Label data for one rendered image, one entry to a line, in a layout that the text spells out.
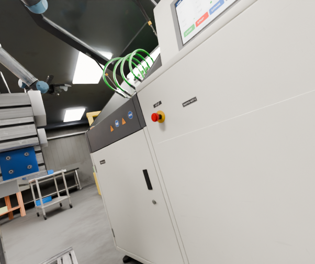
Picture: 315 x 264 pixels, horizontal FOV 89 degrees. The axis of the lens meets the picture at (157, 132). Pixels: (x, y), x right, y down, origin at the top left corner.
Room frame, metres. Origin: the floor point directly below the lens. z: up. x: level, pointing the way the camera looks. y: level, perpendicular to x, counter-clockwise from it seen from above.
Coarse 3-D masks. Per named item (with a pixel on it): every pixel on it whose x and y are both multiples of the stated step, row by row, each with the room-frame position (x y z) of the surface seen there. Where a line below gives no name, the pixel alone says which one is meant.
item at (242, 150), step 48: (288, 0) 0.33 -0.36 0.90; (240, 48) 0.41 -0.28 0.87; (288, 48) 0.35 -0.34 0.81; (144, 96) 0.69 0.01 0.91; (192, 96) 0.54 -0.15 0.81; (240, 96) 0.44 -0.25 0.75; (288, 96) 0.37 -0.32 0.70; (192, 144) 0.58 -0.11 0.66; (240, 144) 0.47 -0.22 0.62; (288, 144) 0.40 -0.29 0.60; (192, 192) 0.63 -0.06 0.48; (240, 192) 0.50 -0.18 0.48; (288, 192) 0.42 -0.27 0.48; (192, 240) 0.68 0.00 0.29; (240, 240) 0.54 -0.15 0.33; (288, 240) 0.45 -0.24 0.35
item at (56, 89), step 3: (51, 84) 1.30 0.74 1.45; (54, 84) 1.30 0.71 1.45; (51, 87) 1.30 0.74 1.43; (54, 87) 1.30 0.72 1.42; (57, 87) 1.33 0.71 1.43; (48, 90) 1.27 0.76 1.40; (51, 90) 1.29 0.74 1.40; (54, 90) 1.30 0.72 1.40; (57, 90) 1.32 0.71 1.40; (48, 93) 1.30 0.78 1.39; (51, 93) 1.31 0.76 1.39; (54, 93) 1.35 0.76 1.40; (57, 93) 1.34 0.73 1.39
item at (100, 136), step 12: (120, 108) 0.83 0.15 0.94; (132, 108) 0.77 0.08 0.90; (108, 120) 0.94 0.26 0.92; (120, 120) 0.86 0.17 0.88; (132, 120) 0.79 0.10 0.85; (96, 132) 1.08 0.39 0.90; (108, 132) 0.97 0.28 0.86; (120, 132) 0.88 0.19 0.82; (132, 132) 0.81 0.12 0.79; (96, 144) 1.11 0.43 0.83; (108, 144) 1.00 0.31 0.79
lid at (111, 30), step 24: (48, 0) 0.99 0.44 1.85; (72, 0) 0.99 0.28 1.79; (96, 0) 0.98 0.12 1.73; (120, 0) 0.97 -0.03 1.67; (144, 0) 0.95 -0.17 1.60; (48, 24) 1.13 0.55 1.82; (72, 24) 1.14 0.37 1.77; (96, 24) 1.13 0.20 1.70; (120, 24) 1.12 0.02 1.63; (144, 24) 1.11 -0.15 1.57; (96, 48) 1.32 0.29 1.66; (120, 48) 1.31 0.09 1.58; (144, 48) 1.27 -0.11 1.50; (120, 72) 1.54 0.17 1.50
